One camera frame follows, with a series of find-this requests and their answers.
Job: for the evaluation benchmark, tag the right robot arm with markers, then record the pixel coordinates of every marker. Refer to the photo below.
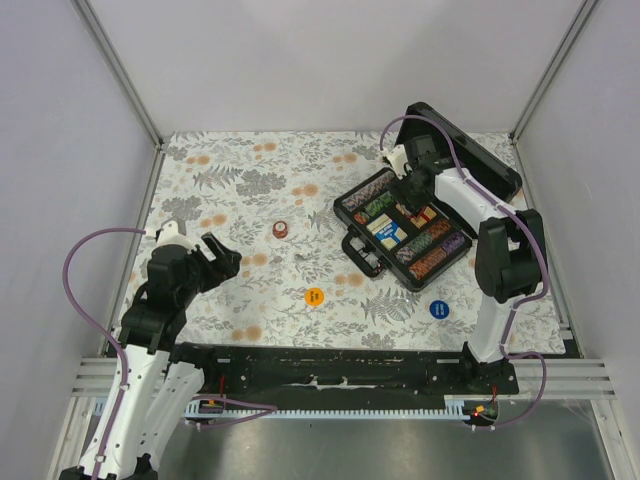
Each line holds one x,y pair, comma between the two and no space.
511,262

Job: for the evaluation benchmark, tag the blue playing card deck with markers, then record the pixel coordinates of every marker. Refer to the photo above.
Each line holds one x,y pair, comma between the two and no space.
386,231

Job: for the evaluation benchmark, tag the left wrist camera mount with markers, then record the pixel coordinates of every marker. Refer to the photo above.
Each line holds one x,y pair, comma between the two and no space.
171,232

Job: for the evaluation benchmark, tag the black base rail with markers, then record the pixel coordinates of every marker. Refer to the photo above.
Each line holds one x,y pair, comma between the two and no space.
292,376

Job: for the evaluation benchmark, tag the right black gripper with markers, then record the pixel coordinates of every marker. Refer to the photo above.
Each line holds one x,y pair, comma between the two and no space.
401,188

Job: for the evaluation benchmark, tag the black poker chip case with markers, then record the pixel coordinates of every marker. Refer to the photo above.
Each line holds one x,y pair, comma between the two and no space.
371,257

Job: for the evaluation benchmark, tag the purple chip row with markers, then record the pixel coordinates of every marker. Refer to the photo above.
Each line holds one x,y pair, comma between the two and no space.
454,242

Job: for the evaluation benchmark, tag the green blue chip row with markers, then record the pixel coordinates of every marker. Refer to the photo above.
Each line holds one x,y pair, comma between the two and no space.
416,246

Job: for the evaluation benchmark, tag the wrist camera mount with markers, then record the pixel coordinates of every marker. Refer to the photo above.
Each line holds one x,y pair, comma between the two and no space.
397,159
171,232

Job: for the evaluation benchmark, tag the blue orange chip row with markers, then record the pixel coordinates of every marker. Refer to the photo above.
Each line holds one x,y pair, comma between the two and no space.
368,191

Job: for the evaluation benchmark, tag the yellow big blind button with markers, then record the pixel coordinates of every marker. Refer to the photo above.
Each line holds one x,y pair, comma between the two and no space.
314,297

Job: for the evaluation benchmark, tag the red poker chip stack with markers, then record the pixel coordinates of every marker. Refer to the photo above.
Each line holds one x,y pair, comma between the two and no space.
280,229

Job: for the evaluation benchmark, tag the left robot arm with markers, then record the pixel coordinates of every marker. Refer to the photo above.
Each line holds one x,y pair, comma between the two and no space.
155,377

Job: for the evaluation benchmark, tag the blue small blind button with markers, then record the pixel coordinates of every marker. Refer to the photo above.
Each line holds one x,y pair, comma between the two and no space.
439,309

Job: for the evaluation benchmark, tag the white cable duct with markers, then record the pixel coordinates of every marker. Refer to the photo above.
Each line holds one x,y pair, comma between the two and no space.
206,410

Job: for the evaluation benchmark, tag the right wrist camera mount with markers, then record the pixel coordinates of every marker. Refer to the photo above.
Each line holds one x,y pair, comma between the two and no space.
397,159

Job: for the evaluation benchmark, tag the red playing card deck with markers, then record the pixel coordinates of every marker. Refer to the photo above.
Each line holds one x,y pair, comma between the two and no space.
425,216

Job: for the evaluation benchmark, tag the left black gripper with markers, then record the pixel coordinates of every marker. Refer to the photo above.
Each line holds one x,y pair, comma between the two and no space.
219,269

